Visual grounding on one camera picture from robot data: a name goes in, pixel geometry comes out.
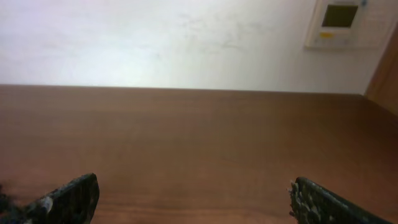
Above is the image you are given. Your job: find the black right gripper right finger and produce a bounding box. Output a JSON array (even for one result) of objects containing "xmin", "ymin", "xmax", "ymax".
[{"xmin": 288, "ymin": 177, "xmax": 391, "ymax": 224}]

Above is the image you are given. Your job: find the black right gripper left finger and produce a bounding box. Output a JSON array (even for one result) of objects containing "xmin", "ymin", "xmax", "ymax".
[{"xmin": 24, "ymin": 173, "xmax": 100, "ymax": 224}]

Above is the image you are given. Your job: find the white wall control panel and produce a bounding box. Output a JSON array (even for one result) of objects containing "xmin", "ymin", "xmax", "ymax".
[{"xmin": 304, "ymin": 0, "xmax": 398, "ymax": 50}]

